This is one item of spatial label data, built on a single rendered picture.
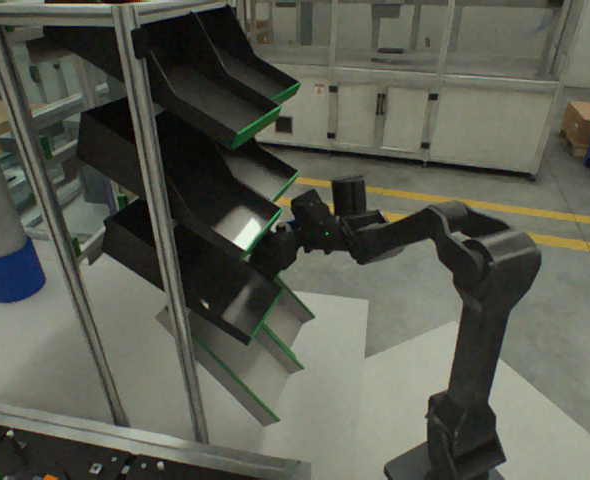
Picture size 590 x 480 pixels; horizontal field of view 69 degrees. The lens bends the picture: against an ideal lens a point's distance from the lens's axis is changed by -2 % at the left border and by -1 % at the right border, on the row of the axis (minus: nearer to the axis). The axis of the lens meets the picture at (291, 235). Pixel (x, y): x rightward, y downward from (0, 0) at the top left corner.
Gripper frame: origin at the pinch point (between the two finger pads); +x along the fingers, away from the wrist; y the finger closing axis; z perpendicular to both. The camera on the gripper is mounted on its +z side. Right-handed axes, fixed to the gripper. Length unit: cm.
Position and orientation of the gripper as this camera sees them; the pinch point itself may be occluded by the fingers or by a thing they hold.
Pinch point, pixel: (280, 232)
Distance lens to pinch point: 83.6
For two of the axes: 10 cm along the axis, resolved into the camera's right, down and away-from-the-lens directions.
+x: -8.5, -0.4, 5.3
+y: -5.0, 3.9, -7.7
